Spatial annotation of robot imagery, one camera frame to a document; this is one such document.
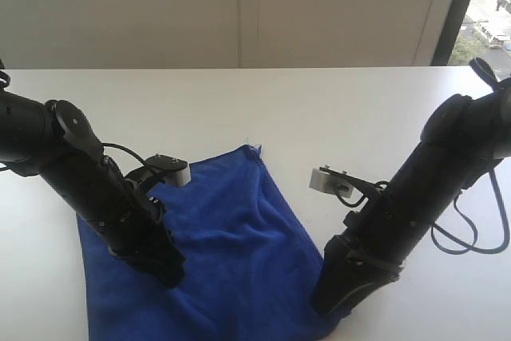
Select blue terry towel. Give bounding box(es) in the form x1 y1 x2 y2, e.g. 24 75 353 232
77 145 345 340

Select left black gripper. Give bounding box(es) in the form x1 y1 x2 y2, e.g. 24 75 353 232
41 153 185 288

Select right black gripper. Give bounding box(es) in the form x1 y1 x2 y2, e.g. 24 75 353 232
311 145 495 315

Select white vehicle outside window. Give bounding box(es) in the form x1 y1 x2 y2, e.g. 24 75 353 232
475 24 510 49

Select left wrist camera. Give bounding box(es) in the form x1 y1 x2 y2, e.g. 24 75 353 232
125 154 192 191

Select dark window frame post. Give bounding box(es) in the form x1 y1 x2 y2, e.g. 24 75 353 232
430 0 470 66

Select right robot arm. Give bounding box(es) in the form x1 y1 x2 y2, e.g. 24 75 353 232
310 90 510 316

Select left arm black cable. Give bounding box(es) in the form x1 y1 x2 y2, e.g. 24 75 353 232
101 141 147 170

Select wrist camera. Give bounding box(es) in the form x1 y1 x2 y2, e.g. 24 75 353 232
125 154 192 191
309 166 389 208

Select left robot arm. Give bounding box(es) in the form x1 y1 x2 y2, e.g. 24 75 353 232
1 72 191 288

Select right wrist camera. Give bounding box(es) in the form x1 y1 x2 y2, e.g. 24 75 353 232
309 166 389 208

